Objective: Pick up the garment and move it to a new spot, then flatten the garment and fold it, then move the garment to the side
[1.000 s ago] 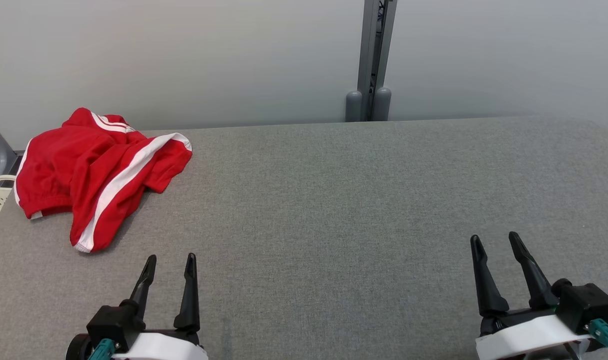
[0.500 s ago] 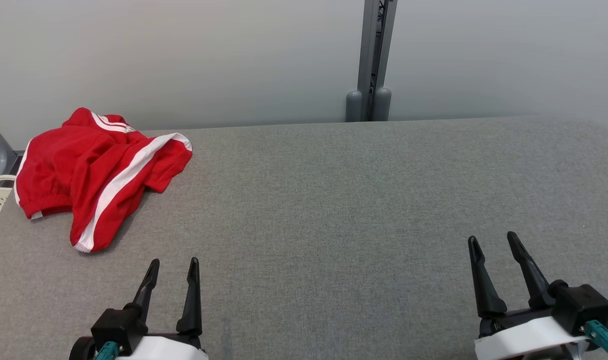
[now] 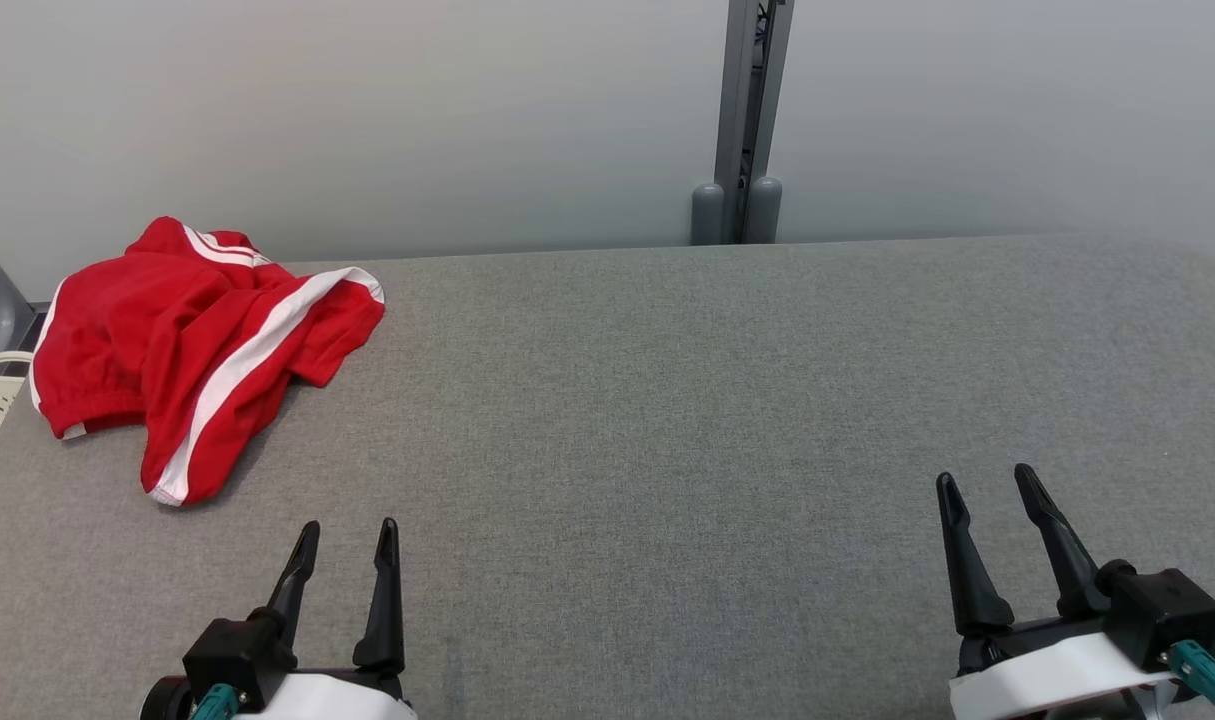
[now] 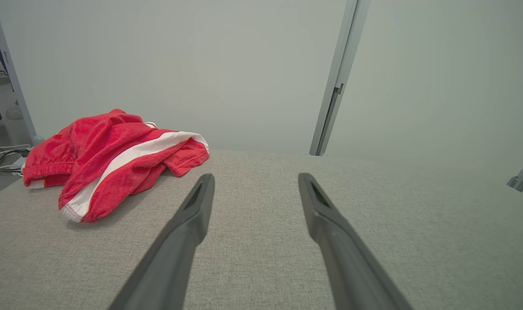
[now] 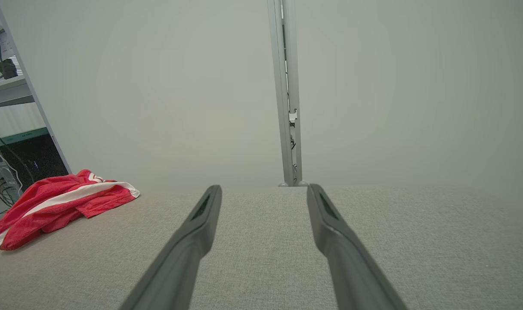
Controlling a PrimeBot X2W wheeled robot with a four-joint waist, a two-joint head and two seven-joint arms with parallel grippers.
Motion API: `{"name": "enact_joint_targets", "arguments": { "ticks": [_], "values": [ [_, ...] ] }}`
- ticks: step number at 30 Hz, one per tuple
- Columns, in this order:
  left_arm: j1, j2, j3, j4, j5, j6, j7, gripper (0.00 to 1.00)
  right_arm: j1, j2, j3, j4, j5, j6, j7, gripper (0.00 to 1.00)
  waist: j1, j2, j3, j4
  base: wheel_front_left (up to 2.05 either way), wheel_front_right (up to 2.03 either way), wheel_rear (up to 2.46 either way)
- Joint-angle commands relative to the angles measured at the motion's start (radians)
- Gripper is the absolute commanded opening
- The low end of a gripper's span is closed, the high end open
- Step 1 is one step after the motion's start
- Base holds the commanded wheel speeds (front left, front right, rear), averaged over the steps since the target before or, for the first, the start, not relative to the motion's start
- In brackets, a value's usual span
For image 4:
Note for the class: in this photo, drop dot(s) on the grey metal bracket foot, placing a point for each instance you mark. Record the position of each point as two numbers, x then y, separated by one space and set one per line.
521 178

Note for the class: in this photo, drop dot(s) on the grey metal frame post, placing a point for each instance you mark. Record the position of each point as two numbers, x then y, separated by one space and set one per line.
19 86

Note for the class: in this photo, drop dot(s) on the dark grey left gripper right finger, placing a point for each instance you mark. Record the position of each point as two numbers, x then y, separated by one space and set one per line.
351 275

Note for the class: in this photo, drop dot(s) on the grey partition post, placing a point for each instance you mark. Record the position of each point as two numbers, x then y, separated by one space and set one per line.
341 64

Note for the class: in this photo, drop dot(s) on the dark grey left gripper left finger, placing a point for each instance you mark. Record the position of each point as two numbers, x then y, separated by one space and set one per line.
171 267

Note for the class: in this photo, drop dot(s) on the red shorts with white stripe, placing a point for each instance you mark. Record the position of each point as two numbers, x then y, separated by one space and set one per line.
106 146

